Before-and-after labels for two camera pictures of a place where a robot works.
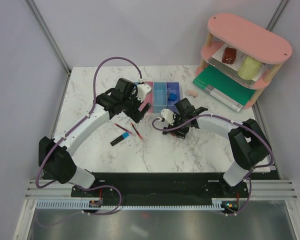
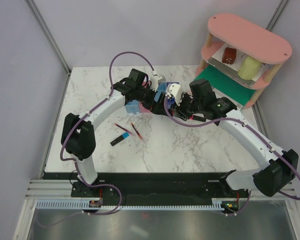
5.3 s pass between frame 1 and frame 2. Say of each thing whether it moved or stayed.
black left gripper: moved
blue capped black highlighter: stayed
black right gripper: moved
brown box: stayed
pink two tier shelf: stayed
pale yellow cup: stayed
